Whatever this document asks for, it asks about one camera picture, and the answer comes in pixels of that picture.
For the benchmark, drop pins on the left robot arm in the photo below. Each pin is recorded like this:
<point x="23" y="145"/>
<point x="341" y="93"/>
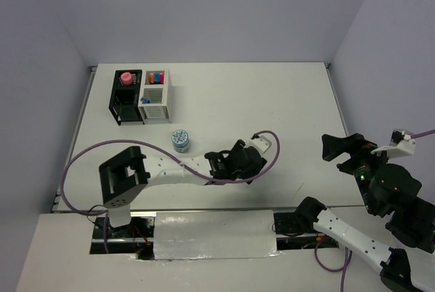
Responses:
<point x="124" y="176"/>

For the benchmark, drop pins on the black slotted organizer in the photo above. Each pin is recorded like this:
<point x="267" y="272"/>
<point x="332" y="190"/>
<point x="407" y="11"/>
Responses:
<point x="123" y="103"/>

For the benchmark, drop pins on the blue white jar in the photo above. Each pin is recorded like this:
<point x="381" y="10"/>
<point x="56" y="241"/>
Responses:
<point x="180" y="141"/>

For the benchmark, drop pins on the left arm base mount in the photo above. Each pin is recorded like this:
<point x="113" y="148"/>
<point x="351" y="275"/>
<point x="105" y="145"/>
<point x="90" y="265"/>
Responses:
<point x="136" y="239"/>

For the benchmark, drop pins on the white slotted organizer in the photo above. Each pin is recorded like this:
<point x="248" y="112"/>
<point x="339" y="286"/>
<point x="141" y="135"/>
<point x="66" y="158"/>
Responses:
<point x="160" y="96"/>

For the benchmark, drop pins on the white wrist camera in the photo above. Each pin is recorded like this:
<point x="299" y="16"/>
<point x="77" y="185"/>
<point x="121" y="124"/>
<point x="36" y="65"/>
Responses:
<point x="401" y="144"/>
<point x="260" y="143"/>

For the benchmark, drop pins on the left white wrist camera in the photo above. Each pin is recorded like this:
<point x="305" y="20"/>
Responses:
<point x="260" y="143"/>

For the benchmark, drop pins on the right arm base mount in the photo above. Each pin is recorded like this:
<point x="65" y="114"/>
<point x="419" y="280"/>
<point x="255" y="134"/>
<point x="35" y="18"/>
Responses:
<point x="294" y="229"/>

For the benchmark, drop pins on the silver tape covered plate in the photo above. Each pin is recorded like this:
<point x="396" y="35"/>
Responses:
<point x="214" y="235"/>

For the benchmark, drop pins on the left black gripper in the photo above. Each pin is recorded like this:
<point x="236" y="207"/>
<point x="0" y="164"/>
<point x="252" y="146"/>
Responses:
<point x="251" y="172"/>

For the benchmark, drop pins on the pink capped bottle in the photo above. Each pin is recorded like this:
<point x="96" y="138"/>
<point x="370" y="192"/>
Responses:
<point x="127" y="78"/>

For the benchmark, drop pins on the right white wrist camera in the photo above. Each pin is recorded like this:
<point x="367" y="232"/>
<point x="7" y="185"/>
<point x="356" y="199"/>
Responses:
<point x="401" y="144"/>

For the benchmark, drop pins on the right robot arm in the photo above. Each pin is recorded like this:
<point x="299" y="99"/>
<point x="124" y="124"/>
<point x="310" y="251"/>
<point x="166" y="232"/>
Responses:
<point x="389" y="192"/>

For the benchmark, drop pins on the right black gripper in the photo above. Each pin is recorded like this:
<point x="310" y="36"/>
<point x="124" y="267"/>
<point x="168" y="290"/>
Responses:
<point x="332" y="144"/>

